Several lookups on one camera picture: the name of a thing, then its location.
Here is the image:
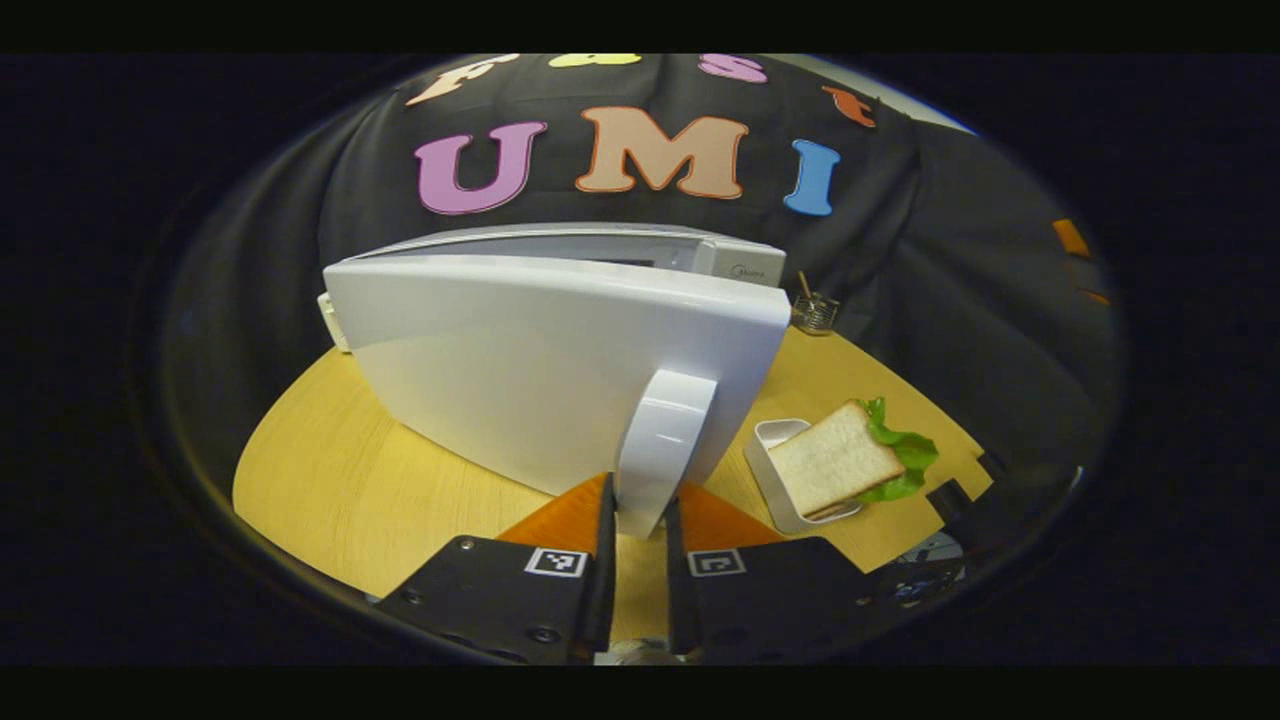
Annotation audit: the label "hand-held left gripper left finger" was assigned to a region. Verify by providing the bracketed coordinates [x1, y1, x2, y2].
[375, 472, 619, 666]

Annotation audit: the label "clear glass container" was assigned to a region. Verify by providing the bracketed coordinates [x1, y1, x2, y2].
[792, 292, 839, 336]

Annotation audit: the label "black backdrop cloth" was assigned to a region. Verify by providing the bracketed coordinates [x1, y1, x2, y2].
[160, 53, 1126, 521]

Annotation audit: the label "tangled cables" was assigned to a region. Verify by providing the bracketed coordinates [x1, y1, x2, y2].
[880, 535, 971, 606]

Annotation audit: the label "sandwich with green lettuce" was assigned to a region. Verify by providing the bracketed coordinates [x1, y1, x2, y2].
[766, 397, 941, 521]

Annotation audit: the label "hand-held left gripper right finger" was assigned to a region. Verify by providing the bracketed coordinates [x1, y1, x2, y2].
[664, 480, 901, 663]

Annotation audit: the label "white microwave oven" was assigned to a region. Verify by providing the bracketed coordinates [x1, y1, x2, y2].
[322, 222, 793, 541]

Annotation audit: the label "white rectangular tray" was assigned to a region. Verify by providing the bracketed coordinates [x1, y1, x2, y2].
[743, 418, 863, 536]

